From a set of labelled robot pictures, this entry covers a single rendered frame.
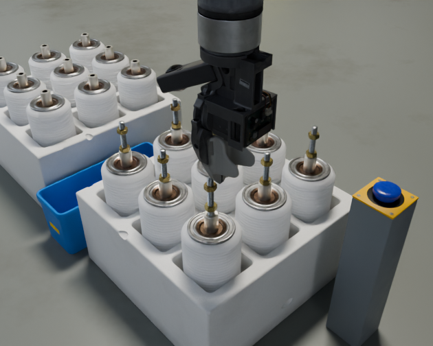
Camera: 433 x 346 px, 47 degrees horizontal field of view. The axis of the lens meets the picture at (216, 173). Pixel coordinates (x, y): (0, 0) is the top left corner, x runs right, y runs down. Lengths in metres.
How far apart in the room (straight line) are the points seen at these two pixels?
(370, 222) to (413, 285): 0.36
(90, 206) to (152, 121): 0.37
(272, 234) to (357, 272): 0.15
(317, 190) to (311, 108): 0.77
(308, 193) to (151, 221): 0.28
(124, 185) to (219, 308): 0.28
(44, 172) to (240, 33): 0.69
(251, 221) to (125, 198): 0.24
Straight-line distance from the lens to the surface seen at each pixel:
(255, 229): 0.84
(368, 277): 0.85
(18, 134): 1.23
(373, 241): 0.80
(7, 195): 1.35
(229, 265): 0.79
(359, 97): 1.75
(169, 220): 0.84
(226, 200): 0.91
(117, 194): 0.93
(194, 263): 0.79
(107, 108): 1.21
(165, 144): 0.98
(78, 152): 1.17
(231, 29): 0.58
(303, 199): 0.91
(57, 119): 1.15
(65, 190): 1.17
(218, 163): 0.69
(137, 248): 0.87
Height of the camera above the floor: 0.79
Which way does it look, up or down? 36 degrees down
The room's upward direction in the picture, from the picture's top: straight up
